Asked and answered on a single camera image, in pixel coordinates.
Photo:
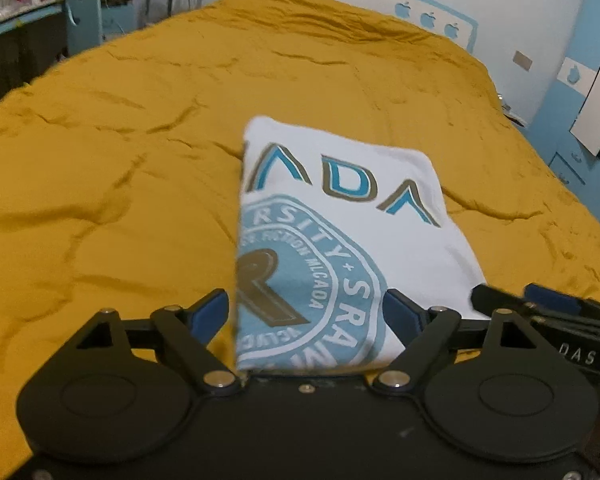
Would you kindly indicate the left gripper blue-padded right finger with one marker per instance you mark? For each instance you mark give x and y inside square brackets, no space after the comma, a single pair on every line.
[425,335]

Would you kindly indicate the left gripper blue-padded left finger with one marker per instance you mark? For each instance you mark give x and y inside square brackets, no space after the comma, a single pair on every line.
[185,335]

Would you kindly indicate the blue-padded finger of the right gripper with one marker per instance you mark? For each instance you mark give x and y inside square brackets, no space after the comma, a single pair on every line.
[562,303]
[486,300]

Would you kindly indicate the white long-sleeve printed shirt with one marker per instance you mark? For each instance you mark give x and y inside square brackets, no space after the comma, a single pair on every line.
[326,226]

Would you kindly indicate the mustard yellow quilt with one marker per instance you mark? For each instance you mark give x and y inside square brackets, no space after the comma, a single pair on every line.
[120,167]

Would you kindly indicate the blue wardrobe with drawers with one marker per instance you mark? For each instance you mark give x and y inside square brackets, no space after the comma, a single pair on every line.
[549,132]

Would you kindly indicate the blue white desk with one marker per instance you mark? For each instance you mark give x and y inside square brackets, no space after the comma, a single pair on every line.
[34,38]

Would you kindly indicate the blue desk chair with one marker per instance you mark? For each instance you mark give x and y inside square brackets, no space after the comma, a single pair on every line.
[84,25]

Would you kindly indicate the beige wall switch plate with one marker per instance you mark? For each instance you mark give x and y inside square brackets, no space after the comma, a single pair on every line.
[522,61]

